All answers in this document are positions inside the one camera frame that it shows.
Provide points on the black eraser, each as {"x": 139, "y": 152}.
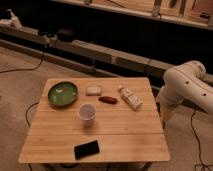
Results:
{"x": 86, "y": 149}

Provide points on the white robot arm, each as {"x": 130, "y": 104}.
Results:
{"x": 181, "y": 82}

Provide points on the brown sausage-shaped object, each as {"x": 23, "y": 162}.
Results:
{"x": 107, "y": 99}

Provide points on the white bottle with label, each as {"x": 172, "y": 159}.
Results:
{"x": 130, "y": 98}

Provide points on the wooden table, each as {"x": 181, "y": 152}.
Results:
{"x": 123, "y": 135}

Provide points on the green bowl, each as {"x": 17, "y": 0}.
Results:
{"x": 62, "y": 94}

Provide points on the black box on ledge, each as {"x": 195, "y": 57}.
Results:
{"x": 66, "y": 35}

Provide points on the wooden shelf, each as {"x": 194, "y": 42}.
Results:
{"x": 180, "y": 13}

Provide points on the white object on ledge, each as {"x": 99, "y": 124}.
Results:
{"x": 13, "y": 21}

